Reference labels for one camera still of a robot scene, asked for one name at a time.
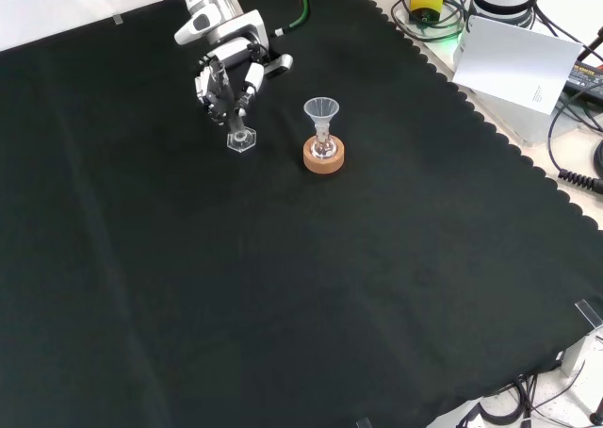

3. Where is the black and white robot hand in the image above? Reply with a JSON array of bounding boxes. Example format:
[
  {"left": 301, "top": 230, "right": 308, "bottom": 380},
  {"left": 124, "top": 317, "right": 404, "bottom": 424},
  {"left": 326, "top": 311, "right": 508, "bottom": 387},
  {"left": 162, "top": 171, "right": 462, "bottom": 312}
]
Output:
[{"left": 172, "top": 8, "right": 295, "bottom": 128}]

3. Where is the clear graduated cylinder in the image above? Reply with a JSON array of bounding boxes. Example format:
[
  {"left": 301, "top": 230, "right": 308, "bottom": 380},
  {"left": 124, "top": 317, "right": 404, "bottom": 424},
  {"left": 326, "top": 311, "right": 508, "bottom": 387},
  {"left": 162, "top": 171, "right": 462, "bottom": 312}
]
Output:
[{"left": 218, "top": 69, "right": 259, "bottom": 154}]

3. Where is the clear plastic funnel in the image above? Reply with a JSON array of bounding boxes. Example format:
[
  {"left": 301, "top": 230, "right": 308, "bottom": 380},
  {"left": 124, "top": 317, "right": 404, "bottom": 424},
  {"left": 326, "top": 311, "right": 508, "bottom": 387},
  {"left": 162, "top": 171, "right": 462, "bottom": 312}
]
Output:
[{"left": 302, "top": 96, "right": 340, "bottom": 130}]

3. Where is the clear round-bottom flask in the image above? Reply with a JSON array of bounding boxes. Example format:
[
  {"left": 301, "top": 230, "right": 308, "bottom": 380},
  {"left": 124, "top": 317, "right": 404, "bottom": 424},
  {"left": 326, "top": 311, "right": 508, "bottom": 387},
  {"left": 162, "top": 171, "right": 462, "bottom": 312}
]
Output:
[{"left": 310, "top": 123, "right": 337, "bottom": 160}]

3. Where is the yellow stop button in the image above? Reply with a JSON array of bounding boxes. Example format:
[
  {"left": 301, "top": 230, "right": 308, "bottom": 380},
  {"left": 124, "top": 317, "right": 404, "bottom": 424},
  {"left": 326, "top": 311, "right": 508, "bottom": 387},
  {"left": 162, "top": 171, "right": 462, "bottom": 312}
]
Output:
[{"left": 407, "top": 0, "right": 446, "bottom": 25}]

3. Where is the black cloth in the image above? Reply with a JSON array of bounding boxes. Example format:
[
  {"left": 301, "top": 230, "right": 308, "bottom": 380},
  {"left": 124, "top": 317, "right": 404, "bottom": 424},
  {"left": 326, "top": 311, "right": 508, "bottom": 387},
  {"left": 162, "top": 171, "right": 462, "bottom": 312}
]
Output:
[{"left": 0, "top": 0, "right": 603, "bottom": 428}]

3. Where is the pale board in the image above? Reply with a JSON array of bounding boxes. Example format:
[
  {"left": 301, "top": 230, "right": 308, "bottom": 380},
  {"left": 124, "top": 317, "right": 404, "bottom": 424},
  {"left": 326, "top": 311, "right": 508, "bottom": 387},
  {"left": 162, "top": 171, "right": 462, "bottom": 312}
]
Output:
[{"left": 451, "top": 14, "right": 585, "bottom": 116}]

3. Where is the black power adapter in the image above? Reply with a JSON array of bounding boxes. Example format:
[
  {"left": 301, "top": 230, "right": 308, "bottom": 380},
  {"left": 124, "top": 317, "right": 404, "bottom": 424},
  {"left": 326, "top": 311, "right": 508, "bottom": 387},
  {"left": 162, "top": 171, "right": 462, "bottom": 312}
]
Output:
[{"left": 563, "top": 61, "right": 603, "bottom": 95}]

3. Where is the green cable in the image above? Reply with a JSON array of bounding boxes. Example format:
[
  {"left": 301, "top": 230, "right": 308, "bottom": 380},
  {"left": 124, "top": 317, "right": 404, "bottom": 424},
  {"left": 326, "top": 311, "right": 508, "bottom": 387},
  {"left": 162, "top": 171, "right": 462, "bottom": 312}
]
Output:
[{"left": 273, "top": 0, "right": 310, "bottom": 38}]

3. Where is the cork ring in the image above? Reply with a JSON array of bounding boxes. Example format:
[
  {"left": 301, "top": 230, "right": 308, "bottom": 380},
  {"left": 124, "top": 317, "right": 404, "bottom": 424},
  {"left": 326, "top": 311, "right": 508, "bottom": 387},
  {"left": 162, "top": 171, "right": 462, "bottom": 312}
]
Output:
[{"left": 301, "top": 135, "right": 347, "bottom": 176}]

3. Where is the black coiled cable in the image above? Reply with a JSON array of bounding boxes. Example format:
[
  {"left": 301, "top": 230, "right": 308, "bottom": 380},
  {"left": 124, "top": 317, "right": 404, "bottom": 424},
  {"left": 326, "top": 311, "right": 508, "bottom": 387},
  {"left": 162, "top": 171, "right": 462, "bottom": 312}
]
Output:
[{"left": 546, "top": 88, "right": 603, "bottom": 194}]

